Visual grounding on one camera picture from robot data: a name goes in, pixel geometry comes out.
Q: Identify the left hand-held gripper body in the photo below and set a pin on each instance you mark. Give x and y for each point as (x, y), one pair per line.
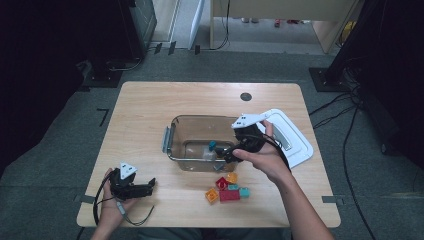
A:
(123, 190)

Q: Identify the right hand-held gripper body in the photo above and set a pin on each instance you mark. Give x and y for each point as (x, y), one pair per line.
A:
(248, 141)

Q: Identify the blue toy brick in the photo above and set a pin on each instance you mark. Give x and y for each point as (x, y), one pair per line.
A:
(212, 145)

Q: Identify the orange toy brick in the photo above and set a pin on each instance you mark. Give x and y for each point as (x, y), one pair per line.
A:
(232, 177)

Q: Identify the red square toy brick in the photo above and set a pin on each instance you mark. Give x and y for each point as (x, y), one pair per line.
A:
(221, 183)

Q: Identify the small teal toy brick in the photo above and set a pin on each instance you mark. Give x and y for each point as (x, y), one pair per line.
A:
(233, 187)

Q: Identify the light cyan toy brick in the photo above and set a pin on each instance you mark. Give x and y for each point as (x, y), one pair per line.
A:
(244, 192)

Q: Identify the red long toy brick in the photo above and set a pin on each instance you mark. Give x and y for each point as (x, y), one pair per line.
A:
(229, 196)

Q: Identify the brown transparent storage box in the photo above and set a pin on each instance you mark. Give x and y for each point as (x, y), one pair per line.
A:
(186, 133)

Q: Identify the orange square brick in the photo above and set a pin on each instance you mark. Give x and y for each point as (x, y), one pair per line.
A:
(211, 195)

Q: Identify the white box lid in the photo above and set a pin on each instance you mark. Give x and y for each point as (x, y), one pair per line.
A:
(300, 150)

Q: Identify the person's right hand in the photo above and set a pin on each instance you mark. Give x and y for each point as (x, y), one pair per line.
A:
(266, 160)

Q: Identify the person's left hand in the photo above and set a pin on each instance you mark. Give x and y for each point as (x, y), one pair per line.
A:
(108, 213)

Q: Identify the grey tape strip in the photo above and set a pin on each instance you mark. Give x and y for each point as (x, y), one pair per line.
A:
(85, 199)

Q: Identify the black stand base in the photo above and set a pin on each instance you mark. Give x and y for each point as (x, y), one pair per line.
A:
(320, 81)
(103, 78)

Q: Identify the black floor tape strip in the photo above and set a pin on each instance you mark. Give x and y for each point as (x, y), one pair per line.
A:
(171, 48)
(158, 48)
(197, 49)

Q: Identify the small red object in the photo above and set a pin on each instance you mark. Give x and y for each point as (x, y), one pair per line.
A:
(277, 23)

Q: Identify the white panel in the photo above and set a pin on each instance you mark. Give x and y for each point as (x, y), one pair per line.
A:
(197, 23)

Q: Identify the light wooden desk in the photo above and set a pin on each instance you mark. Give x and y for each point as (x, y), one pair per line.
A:
(283, 8)

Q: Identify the black cabinet with glass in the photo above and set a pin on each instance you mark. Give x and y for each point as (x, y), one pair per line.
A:
(140, 30)

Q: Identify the yellow object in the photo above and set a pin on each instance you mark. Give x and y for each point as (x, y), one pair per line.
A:
(348, 31)

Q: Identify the black curtain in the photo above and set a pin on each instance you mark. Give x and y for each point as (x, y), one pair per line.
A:
(393, 66)
(33, 66)

